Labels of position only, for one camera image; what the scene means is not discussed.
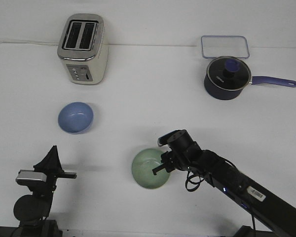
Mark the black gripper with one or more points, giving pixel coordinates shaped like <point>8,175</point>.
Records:
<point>184,155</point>
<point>51,167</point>

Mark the green bowl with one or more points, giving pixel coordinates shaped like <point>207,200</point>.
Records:
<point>143,164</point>

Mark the blue bowl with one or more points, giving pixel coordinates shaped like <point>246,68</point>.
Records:
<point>75,118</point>

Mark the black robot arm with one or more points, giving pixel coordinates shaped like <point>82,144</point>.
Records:
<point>32,210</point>
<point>205,165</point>

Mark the dark blue saucepan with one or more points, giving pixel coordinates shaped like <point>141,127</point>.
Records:
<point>225,94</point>

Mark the cream and steel toaster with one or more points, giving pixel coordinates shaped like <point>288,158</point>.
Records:
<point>83,48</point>

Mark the glass pot lid blue knob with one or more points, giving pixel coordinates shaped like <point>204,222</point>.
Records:
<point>228,73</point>

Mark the clear blue-rimmed container lid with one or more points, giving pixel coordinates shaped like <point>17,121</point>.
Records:
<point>216,46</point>

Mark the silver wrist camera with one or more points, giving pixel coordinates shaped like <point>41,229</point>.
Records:
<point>30,177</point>
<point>163,139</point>

